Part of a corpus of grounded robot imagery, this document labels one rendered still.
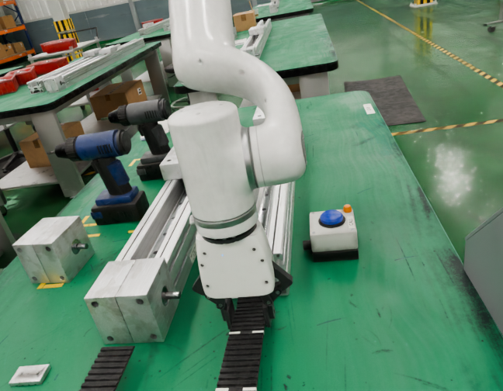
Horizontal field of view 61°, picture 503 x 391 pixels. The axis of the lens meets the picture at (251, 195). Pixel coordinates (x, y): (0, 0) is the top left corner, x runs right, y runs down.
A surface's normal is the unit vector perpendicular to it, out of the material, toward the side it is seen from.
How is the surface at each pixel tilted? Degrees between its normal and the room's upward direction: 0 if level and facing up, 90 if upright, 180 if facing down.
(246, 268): 89
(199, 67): 100
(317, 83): 90
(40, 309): 0
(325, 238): 90
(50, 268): 90
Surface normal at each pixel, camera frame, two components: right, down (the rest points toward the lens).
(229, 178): 0.11, 0.44
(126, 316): -0.11, 0.47
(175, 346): -0.18, -0.87
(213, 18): 0.39, -0.35
